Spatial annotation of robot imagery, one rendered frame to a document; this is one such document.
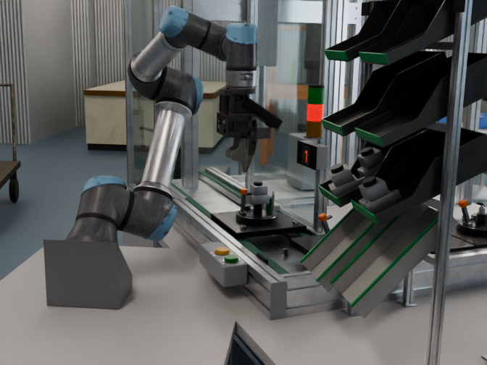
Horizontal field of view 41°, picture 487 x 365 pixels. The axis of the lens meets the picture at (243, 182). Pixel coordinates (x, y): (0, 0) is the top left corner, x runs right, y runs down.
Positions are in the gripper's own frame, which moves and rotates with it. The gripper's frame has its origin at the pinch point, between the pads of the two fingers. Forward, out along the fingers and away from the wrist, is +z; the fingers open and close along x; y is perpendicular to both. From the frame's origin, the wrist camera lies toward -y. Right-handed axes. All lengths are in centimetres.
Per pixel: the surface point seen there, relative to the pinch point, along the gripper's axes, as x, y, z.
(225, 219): -42, -10, 26
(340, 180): 25.1, -12.5, -1.0
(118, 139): -713, -109, 108
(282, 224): -31.1, -25.3, 26.2
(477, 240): 4, -74, 26
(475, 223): -6, -81, 24
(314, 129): -21.9, -30.5, -5.3
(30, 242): -346, 32, 124
